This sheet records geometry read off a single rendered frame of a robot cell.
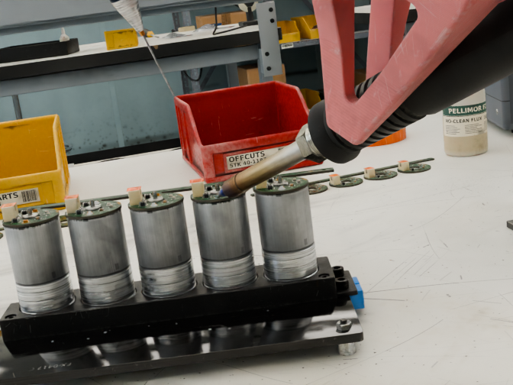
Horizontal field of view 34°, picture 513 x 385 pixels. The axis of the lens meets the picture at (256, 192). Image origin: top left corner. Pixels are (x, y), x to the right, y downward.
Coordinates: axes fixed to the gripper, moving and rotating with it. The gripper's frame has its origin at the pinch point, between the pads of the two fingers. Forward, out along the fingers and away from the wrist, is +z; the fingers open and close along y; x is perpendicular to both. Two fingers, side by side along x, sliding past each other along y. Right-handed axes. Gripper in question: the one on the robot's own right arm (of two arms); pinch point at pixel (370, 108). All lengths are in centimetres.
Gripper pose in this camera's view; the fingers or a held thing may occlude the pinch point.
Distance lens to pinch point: 29.7
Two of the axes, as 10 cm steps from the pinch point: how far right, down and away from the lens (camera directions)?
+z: -2.6, 8.0, 5.5
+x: 6.9, 5.5, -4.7
